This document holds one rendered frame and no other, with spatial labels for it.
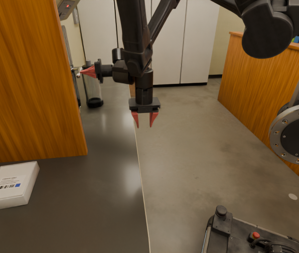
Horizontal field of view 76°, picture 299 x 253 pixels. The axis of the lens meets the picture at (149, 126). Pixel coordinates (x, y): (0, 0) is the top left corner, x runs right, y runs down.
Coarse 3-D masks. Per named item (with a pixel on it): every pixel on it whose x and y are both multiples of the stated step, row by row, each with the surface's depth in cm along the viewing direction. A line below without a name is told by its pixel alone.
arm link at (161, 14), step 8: (168, 0) 83; (160, 8) 85; (168, 8) 84; (152, 16) 86; (160, 16) 84; (168, 16) 88; (152, 24) 85; (160, 24) 85; (152, 32) 85; (152, 40) 86
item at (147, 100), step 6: (138, 90) 59; (150, 90) 60; (138, 96) 60; (144, 96) 60; (150, 96) 61; (132, 102) 63; (138, 102) 62; (144, 102) 61; (150, 102) 62; (156, 102) 63; (132, 108) 62
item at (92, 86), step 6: (84, 78) 108; (90, 78) 107; (96, 78) 109; (84, 84) 110; (90, 84) 109; (96, 84) 110; (90, 90) 111; (96, 90) 112; (90, 96) 113; (96, 96) 114; (90, 102) 115; (96, 102) 115
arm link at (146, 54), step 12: (120, 0) 41; (132, 0) 40; (120, 12) 43; (132, 12) 42; (144, 12) 44; (132, 24) 44; (144, 24) 45; (132, 36) 46; (144, 36) 47; (132, 48) 48; (144, 48) 49; (144, 60) 51
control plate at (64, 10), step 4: (64, 0) 61; (64, 4) 65; (68, 4) 70; (72, 4) 75; (60, 8) 64; (64, 8) 68; (68, 8) 74; (60, 12) 67; (64, 12) 73; (60, 16) 72; (64, 16) 78
